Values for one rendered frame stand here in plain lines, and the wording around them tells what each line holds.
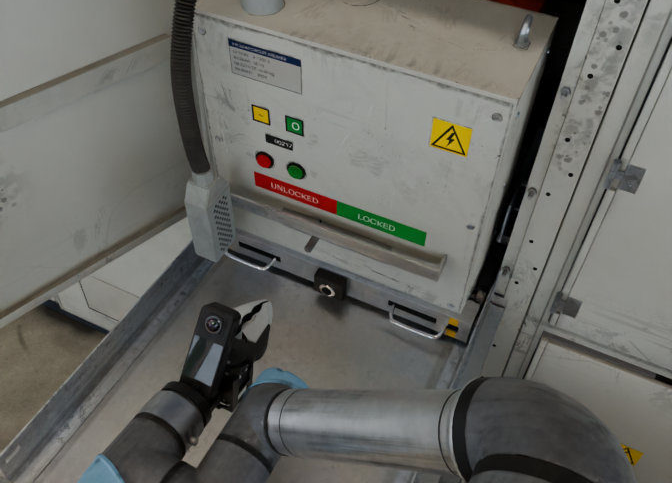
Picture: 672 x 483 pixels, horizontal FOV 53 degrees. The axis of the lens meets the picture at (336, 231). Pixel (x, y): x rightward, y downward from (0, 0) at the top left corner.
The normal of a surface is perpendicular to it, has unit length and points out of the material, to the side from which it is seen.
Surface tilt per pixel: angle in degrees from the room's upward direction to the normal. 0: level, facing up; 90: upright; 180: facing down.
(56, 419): 90
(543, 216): 90
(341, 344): 0
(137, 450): 15
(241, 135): 94
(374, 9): 4
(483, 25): 4
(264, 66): 94
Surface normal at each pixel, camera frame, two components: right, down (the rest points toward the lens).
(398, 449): -0.68, 0.24
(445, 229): -0.44, 0.67
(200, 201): -0.37, 0.26
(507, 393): -0.43, -0.88
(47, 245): 0.72, 0.51
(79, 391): 0.90, 0.33
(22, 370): 0.04, -0.70
